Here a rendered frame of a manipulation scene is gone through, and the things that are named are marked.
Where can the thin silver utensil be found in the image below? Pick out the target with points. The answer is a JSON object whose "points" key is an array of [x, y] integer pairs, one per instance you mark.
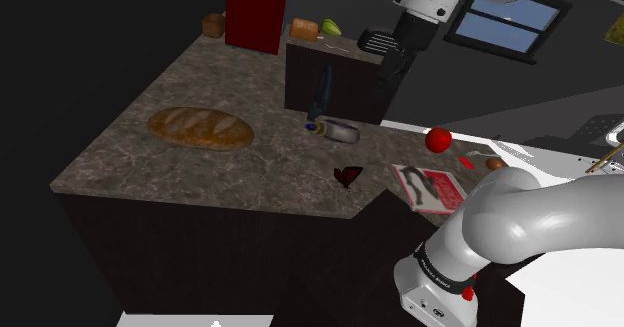
{"points": [[337, 48]]}

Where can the dark red box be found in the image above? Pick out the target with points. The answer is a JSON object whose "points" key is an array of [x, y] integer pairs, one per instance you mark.
{"points": [[253, 16]]}

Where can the yellow-green wall picture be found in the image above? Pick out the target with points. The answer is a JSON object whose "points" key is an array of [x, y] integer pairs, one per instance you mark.
{"points": [[616, 31]]}

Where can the small orange bread loaf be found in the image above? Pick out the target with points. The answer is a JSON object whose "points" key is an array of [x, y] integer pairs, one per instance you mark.
{"points": [[304, 29]]}

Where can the window with dark frame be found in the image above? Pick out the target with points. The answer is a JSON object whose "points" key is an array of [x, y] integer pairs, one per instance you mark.
{"points": [[507, 24]]}

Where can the red and white book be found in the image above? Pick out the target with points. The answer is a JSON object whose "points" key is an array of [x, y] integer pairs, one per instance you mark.
{"points": [[431, 189]]}

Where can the brown egg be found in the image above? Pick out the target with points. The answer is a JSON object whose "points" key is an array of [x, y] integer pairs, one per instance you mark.
{"points": [[494, 163]]}

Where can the red apple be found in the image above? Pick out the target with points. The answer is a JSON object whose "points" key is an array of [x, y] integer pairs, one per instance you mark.
{"points": [[438, 140]]}

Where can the small red card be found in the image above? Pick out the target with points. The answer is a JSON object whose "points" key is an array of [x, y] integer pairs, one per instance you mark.
{"points": [[466, 162]]}

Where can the green leafy vegetable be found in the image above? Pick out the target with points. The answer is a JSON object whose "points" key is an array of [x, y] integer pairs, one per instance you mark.
{"points": [[330, 27]]}

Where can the grey cylinder with blue end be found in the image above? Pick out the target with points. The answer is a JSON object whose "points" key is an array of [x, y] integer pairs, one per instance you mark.
{"points": [[340, 131]]}

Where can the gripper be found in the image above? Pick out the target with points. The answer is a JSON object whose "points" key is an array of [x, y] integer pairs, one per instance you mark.
{"points": [[414, 31]]}

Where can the black ribbed appliance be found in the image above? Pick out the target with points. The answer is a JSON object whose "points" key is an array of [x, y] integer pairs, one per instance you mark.
{"points": [[378, 42]]}

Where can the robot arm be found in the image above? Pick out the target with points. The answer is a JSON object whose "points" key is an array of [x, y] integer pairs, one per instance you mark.
{"points": [[512, 218]]}

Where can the wooden stick utensil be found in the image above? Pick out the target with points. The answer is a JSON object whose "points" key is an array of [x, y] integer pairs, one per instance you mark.
{"points": [[604, 160]]}

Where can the dark red butterfly-shaped object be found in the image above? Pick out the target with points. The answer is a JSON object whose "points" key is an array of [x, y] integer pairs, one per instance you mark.
{"points": [[347, 175]]}

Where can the small dark brown bread loaf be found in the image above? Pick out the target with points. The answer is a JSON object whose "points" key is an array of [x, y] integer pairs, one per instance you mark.
{"points": [[213, 25]]}

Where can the dark kitchen counter cabinet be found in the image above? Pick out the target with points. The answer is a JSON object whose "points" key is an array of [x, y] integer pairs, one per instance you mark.
{"points": [[219, 258]]}

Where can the large brown bread loaf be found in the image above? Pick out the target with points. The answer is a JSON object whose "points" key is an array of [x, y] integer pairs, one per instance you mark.
{"points": [[200, 128]]}

